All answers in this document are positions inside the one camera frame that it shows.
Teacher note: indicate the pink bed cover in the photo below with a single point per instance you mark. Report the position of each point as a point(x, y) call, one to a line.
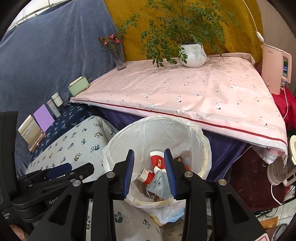
point(226, 96)

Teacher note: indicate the purple card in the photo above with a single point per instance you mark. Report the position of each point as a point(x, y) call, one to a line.
point(43, 118)

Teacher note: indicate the white jar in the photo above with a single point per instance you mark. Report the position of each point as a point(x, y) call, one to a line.
point(57, 99)

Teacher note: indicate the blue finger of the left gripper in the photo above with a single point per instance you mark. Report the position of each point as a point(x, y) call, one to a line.
point(80, 173)
point(59, 171)

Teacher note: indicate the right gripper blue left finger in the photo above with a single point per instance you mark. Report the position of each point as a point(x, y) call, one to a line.
point(129, 165)

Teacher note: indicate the red white paper cup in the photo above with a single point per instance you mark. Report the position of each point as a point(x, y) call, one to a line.
point(157, 159)

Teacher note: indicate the glass vase with flowers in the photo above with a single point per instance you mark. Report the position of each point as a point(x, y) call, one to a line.
point(113, 43)

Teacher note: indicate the desk calendar on stand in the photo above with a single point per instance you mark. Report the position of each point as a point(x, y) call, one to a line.
point(31, 133)

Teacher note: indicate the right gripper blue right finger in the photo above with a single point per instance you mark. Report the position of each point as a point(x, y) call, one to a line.
point(171, 172)

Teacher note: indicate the navy floral cloth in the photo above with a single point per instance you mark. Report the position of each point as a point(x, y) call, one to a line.
point(72, 116)

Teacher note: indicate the green tissue box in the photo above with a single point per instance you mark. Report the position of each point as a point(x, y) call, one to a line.
point(78, 85)

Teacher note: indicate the white round appliance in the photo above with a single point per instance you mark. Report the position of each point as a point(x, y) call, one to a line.
point(283, 171)

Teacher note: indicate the panda print table cloth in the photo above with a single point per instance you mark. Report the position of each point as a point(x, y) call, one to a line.
point(84, 144)

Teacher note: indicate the potted green plant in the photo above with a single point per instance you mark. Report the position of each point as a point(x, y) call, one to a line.
point(175, 24)

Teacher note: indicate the yellow backdrop cloth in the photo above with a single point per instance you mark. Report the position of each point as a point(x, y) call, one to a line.
point(237, 39)

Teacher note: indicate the white lined trash bin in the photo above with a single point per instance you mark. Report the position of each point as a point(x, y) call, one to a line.
point(149, 138)

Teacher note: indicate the person's left hand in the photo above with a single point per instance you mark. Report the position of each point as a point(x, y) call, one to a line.
point(23, 236)

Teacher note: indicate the blue backdrop cloth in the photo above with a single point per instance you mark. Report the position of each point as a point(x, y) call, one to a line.
point(43, 55)

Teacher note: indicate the white slim bottle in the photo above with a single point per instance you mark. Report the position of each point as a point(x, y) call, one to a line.
point(53, 108)

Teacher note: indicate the pink electric kettle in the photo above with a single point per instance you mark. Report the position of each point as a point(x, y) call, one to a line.
point(276, 67)

